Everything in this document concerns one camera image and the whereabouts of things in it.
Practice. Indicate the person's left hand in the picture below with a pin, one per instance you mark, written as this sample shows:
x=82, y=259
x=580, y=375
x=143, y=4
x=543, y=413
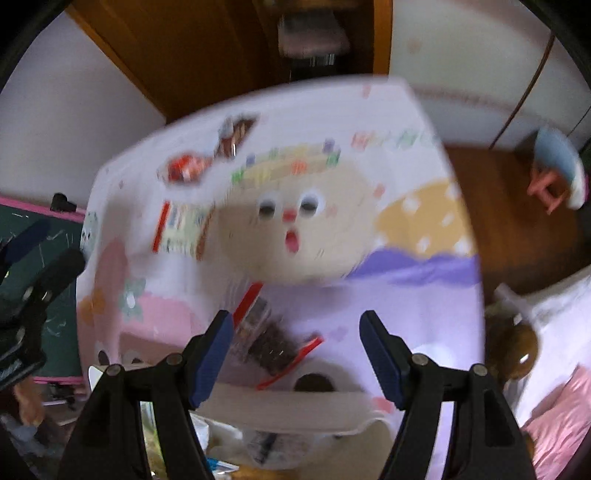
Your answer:
x=28, y=401

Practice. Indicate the clear red-edged dark snack packet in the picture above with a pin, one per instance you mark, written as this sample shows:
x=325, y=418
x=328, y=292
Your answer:
x=270, y=341

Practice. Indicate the green chalkboard with pink frame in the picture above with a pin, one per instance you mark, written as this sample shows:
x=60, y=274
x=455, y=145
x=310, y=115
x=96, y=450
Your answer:
x=55, y=323

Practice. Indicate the dark brown snack packet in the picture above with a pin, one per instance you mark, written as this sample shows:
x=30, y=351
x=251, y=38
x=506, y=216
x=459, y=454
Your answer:
x=235, y=131

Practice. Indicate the small red snack packet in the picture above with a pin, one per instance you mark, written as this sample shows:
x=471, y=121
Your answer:
x=184, y=168

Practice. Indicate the small blue pink chair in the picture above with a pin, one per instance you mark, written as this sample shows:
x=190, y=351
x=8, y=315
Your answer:
x=561, y=157

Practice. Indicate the white bedding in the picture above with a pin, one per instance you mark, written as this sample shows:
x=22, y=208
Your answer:
x=558, y=314

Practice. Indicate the small blue snack packet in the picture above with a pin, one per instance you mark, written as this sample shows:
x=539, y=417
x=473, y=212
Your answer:
x=220, y=464

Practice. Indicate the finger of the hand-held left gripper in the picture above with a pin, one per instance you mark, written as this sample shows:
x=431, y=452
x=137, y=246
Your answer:
x=25, y=242
x=57, y=272

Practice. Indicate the pink blanket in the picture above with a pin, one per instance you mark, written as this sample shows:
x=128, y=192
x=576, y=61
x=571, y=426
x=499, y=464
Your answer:
x=565, y=429

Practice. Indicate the striped red-edged snack packet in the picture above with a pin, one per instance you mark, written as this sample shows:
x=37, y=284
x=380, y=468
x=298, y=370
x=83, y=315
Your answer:
x=182, y=230

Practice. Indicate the floral printed wardrobe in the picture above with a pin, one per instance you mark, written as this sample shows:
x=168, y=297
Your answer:
x=485, y=69

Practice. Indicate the wooden corner shelf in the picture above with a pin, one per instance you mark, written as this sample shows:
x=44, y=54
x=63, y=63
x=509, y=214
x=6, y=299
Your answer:
x=323, y=41

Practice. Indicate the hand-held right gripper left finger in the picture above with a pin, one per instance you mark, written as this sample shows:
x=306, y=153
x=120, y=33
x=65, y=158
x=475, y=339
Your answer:
x=210, y=364

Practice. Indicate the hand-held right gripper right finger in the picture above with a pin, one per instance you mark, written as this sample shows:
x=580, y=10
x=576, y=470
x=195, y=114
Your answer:
x=383, y=364

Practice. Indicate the white plastic bin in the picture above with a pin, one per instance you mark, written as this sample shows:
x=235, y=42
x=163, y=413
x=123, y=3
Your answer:
x=286, y=408

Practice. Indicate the cartoon printed table mat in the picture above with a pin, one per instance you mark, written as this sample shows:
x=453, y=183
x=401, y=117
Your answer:
x=415, y=300

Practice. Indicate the pink plastic stool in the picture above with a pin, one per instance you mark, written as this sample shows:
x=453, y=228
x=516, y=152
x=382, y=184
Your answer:
x=549, y=189

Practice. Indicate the wooden door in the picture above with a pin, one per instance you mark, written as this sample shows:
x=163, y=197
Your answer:
x=184, y=55

